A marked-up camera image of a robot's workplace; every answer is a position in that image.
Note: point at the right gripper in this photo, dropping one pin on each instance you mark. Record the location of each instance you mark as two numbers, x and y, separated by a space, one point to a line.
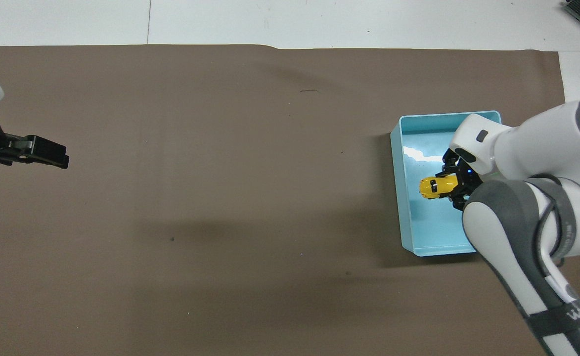
469 177

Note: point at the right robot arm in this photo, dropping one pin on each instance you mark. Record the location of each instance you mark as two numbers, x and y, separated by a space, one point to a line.
542 143

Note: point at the yellow toy beetle car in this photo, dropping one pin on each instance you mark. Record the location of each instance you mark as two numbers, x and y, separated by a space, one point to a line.
435 187

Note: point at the light blue plastic bin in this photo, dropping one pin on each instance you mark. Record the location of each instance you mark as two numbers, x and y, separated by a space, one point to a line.
421 227

